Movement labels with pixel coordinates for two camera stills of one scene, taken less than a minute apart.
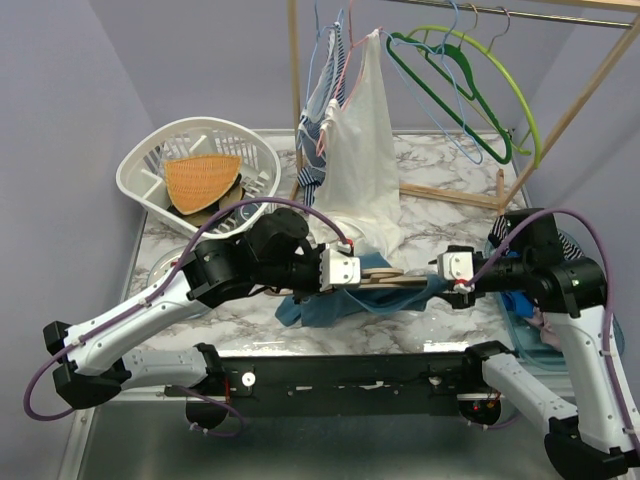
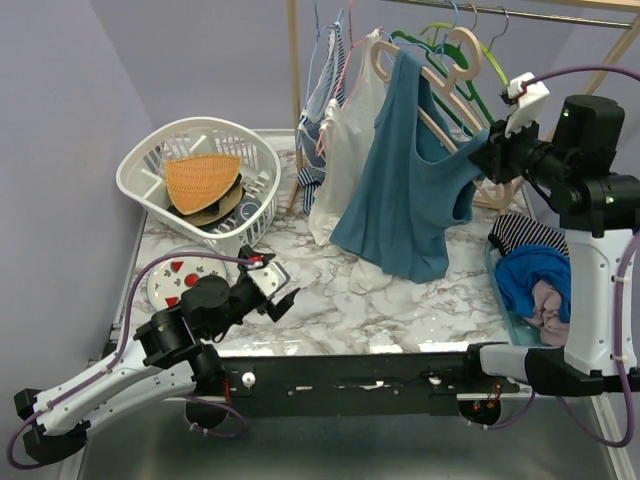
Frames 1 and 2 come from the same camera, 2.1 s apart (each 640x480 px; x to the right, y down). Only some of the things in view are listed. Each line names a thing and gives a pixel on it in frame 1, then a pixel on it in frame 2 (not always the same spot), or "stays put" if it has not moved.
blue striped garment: x=328 y=86 stays put
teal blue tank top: x=319 y=309 → x=413 y=182
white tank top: x=357 y=188 stays put
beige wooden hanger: x=387 y=278 → x=513 y=190
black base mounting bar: x=336 y=385 stays put
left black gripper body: x=302 y=274 → x=244 y=301
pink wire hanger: x=351 y=49 stays put
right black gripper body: x=461 y=299 → x=517 y=154
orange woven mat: x=197 y=182 stays put
